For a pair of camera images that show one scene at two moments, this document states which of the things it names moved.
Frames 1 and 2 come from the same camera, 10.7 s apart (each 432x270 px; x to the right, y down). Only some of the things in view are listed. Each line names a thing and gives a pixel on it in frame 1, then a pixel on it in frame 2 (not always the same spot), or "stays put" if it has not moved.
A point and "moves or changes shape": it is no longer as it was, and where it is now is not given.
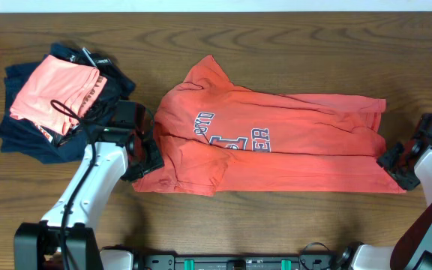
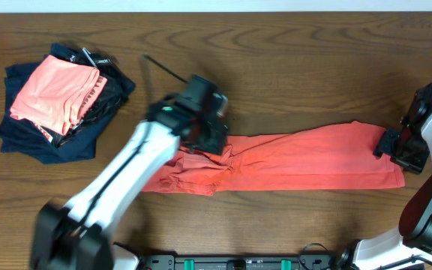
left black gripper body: x=149 y=157 → x=207 y=139
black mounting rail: x=237 y=262 stays put
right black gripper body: x=399 y=168 → x=405 y=149
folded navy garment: x=19 y=136 stays put
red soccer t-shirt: x=218 y=139 moves or changes shape
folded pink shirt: x=59 y=93 stays put
